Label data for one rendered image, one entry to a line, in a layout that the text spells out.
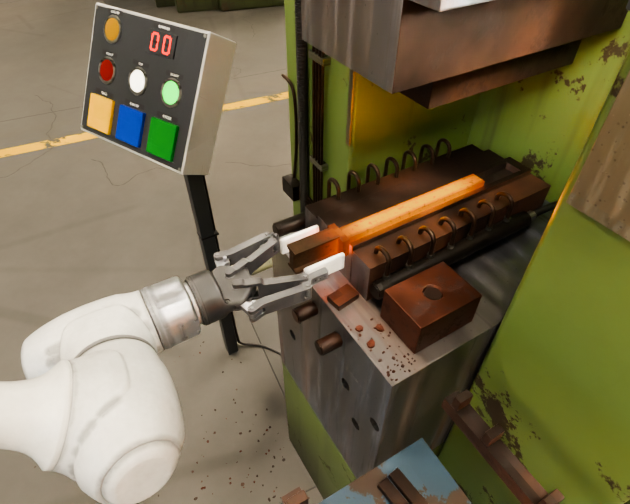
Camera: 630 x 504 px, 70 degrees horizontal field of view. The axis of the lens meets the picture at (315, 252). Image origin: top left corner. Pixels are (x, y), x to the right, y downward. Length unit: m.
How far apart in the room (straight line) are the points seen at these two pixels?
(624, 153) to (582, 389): 0.33
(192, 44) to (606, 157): 0.74
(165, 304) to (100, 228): 1.91
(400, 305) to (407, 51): 0.34
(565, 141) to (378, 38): 0.55
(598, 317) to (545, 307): 0.07
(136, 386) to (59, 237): 2.09
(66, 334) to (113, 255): 1.73
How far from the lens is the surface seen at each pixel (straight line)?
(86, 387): 0.49
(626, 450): 0.74
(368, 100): 0.88
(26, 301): 2.30
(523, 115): 1.04
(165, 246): 2.29
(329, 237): 0.70
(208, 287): 0.63
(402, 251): 0.73
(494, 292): 0.82
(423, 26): 0.53
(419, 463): 0.80
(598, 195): 0.55
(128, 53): 1.11
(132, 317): 0.61
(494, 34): 0.62
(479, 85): 0.70
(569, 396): 0.74
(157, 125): 1.02
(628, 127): 0.52
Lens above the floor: 1.49
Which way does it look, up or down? 44 degrees down
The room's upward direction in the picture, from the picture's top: straight up
